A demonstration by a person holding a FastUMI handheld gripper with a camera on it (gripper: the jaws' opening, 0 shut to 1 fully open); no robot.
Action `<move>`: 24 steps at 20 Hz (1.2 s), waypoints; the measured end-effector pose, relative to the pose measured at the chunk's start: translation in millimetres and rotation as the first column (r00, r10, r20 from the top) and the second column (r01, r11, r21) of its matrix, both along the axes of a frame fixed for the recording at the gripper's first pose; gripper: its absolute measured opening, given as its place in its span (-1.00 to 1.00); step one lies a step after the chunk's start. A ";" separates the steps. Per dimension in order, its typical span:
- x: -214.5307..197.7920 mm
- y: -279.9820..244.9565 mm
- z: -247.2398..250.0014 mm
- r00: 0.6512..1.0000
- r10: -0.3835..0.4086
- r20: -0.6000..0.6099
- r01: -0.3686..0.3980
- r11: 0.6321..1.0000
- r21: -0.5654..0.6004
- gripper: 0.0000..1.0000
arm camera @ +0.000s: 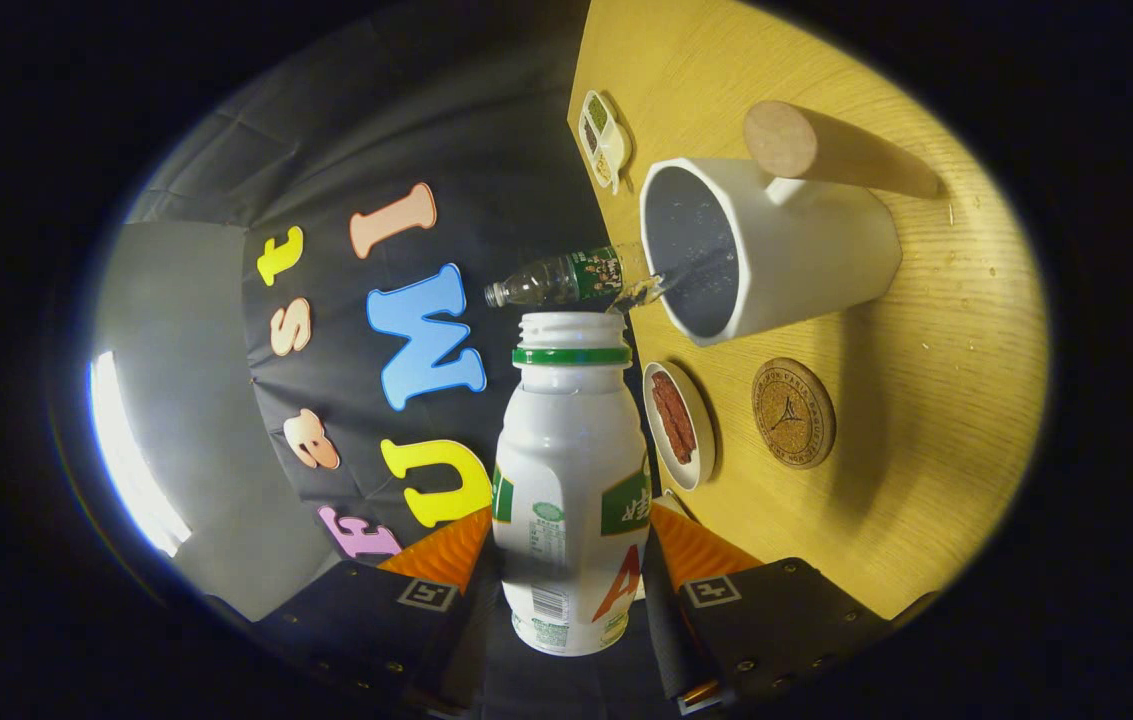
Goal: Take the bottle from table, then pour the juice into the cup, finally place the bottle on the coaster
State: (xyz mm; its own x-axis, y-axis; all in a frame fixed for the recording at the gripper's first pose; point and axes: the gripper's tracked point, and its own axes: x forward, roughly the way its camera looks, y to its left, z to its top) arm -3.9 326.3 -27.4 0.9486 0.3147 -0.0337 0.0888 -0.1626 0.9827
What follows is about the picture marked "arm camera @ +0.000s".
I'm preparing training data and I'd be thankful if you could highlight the white juice bottle green label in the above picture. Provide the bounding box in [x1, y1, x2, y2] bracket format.
[491, 311, 652, 658]

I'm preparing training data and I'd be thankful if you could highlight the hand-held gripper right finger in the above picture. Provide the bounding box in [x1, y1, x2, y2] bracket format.
[642, 500, 939, 715]

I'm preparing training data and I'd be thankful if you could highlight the wooden table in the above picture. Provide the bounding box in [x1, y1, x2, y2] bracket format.
[566, 0, 1052, 621]

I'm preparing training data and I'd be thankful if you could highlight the white divided dish with beans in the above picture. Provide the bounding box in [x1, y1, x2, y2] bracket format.
[578, 90, 633, 195]

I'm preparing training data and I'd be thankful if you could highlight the brown sausage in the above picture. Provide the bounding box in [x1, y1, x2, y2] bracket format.
[664, 376, 698, 466]
[651, 372, 682, 463]

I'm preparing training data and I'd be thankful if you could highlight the white cup wooden handle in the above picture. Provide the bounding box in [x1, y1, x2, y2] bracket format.
[639, 99, 943, 348]

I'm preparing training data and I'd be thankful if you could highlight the black backdrop cloth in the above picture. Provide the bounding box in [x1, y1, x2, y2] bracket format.
[126, 0, 667, 701]

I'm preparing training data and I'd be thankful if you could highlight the clear plastic water bottle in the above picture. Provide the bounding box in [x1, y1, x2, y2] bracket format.
[484, 243, 649, 310]

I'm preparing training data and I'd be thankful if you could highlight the round cork coaster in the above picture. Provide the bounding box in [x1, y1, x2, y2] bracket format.
[752, 357, 837, 470]

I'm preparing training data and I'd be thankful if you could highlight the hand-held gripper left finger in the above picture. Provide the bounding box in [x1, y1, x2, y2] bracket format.
[251, 506, 497, 713]

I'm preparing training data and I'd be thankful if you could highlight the white round plate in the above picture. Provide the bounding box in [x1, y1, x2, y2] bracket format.
[642, 361, 717, 492]

